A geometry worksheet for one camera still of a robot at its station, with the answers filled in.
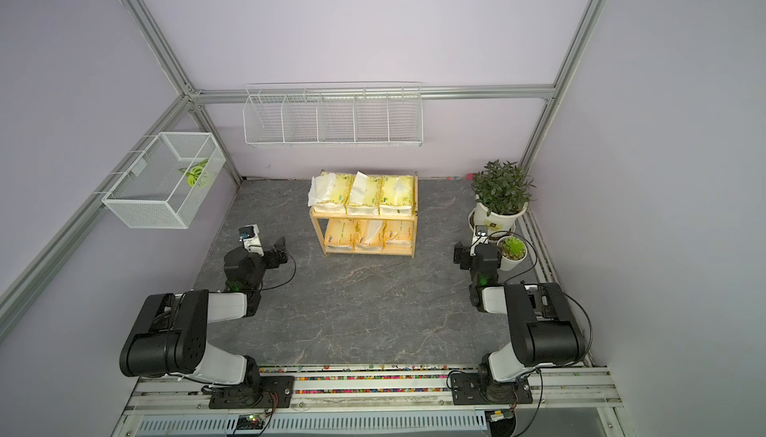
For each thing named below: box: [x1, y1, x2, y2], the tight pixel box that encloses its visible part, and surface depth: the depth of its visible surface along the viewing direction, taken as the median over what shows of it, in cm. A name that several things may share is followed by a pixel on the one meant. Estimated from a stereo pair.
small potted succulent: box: [496, 235, 528, 272], surface depth 91 cm
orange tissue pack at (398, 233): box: [382, 220, 414, 248], surface depth 98 cm
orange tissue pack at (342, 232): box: [324, 218, 360, 248], surface depth 99 cm
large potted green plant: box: [467, 159, 537, 243], surface depth 95 cm
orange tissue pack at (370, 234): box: [353, 219, 387, 251], surface depth 99 cm
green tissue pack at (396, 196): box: [377, 175, 414, 216], surface depth 84 cm
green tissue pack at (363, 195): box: [344, 170, 383, 216], surface depth 85 cm
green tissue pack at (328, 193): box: [307, 171, 355, 214], surface depth 84 cm
